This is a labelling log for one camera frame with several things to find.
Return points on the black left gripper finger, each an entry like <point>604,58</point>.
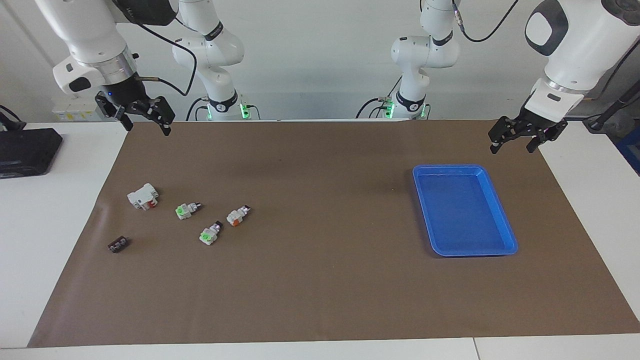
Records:
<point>504,131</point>
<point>547,135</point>

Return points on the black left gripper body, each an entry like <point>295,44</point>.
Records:
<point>540,121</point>

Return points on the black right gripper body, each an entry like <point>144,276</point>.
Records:
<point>127,92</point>

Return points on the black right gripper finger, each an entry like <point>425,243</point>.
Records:
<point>114,107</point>
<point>164,112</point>

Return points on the white switch with orange part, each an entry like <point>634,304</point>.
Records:
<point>236,217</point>

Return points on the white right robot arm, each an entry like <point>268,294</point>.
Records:
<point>90,35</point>

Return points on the black stand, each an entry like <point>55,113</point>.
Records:
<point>620,102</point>

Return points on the blue crate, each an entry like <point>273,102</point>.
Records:
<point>632,150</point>

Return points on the white circuit breaker red lever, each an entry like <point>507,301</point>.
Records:
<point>140,196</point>

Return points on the blue plastic tray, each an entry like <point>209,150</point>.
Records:
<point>460,210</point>

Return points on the black box device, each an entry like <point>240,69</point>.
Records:
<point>25,150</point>

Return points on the small black terminal block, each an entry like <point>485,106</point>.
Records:
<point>118,245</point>

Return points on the brown table mat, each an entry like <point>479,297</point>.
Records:
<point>325,280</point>

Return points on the white switch with green part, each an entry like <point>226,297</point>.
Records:
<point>207,236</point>
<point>183,212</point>

